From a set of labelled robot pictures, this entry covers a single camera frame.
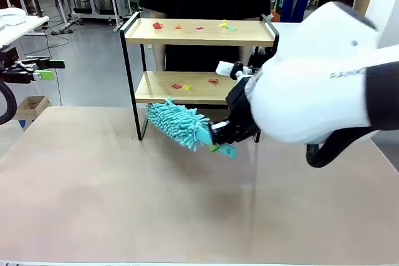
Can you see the dark red paper scrap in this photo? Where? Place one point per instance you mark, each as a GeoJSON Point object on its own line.
{"type": "Point", "coordinates": [213, 81]}

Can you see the person's left forearm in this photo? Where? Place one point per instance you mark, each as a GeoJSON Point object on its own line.
{"type": "Point", "coordinates": [246, 55]}

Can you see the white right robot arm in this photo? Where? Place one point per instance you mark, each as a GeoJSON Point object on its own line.
{"type": "Point", "coordinates": [311, 91]}

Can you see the teal microfiber duster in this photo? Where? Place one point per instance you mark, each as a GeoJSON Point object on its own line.
{"type": "Point", "coordinates": [174, 122]}

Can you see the floor power strip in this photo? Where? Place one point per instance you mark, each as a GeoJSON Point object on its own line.
{"type": "Point", "coordinates": [62, 31]}

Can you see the cardboard box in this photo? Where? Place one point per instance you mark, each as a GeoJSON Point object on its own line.
{"type": "Point", "coordinates": [31, 107]}

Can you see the crumpled yellow paper scrap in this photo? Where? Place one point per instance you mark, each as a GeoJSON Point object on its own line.
{"type": "Point", "coordinates": [223, 23]}

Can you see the two-tier wooden black-framed shelf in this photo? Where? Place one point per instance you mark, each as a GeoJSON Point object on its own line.
{"type": "Point", "coordinates": [199, 37]}

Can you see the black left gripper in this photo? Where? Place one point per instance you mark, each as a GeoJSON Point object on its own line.
{"type": "Point", "coordinates": [9, 60]}

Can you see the large red paper scrap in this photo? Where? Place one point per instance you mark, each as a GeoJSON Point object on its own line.
{"type": "Point", "coordinates": [158, 25]}

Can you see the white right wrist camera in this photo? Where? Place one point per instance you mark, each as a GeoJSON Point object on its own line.
{"type": "Point", "coordinates": [223, 68]}

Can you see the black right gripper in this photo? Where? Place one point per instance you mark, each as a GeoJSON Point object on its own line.
{"type": "Point", "coordinates": [241, 113]}

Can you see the white cloth bundle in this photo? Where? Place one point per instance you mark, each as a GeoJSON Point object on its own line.
{"type": "Point", "coordinates": [12, 17]}

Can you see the small white desk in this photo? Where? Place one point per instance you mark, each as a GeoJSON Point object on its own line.
{"type": "Point", "coordinates": [22, 29]}

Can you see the large white desk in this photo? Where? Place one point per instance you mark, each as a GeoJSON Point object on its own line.
{"type": "Point", "coordinates": [285, 34]}

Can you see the green paper scrap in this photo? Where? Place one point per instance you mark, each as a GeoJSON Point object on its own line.
{"type": "Point", "coordinates": [230, 28]}

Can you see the person's right forearm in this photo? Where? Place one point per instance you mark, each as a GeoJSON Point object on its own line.
{"type": "Point", "coordinates": [160, 57]}

